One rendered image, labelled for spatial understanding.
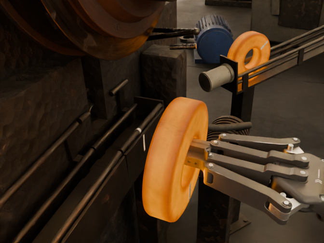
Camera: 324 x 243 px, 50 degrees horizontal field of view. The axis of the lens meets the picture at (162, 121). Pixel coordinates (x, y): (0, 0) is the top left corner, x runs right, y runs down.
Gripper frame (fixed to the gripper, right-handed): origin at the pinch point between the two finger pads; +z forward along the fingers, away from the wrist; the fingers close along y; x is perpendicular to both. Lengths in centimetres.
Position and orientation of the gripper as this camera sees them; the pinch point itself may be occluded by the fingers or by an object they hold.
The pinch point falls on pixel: (180, 148)
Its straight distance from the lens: 42.7
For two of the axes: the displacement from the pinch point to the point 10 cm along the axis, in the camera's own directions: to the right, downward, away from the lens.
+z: -9.3, -2.2, 3.1
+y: 3.8, -4.9, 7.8
